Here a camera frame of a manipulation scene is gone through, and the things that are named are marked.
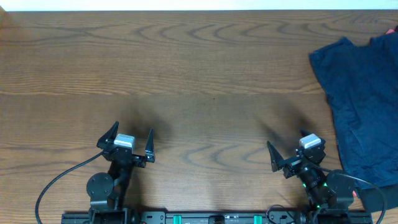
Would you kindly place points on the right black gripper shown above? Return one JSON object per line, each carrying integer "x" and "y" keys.
{"x": 278, "y": 162}

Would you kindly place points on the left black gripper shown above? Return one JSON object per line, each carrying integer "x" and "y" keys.
{"x": 148, "y": 157}

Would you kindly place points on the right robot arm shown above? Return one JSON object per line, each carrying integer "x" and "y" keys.
{"x": 329, "y": 193}

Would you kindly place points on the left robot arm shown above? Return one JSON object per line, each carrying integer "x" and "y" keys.
{"x": 108, "y": 189}

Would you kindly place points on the navy blue garment pile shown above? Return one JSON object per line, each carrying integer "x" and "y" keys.
{"x": 360, "y": 83}

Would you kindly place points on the pink red cloth piece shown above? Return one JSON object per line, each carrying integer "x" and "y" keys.
{"x": 391, "y": 31}

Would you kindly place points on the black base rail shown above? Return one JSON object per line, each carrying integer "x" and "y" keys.
{"x": 270, "y": 217}

